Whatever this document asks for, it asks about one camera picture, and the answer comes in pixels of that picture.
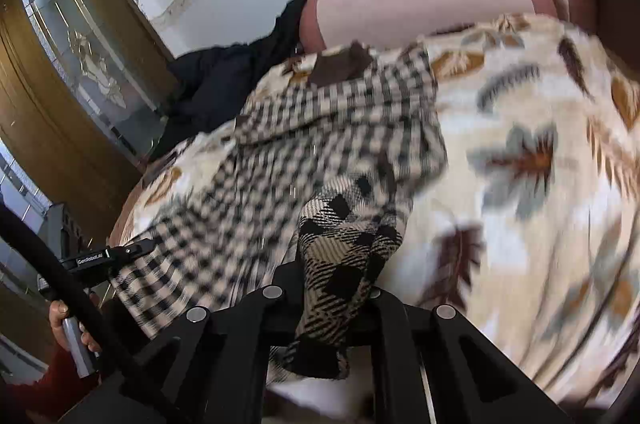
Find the black cream checked coat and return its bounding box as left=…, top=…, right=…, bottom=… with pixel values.
left=113, top=44, right=447, bottom=380

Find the person's left hand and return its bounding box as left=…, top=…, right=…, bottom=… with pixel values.
left=48, top=293, right=104, bottom=355

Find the leaf-print fleece blanket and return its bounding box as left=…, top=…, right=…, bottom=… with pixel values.
left=122, top=15, right=639, bottom=410

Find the wooden door with glass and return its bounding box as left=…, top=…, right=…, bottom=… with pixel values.
left=1, top=0, right=176, bottom=241

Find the dark navy garment pile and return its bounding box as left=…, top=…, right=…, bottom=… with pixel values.
left=149, top=0, right=307, bottom=162

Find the long pink bolster pillow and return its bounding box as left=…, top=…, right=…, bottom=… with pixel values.
left=299, top=0, right=558, bottom=53

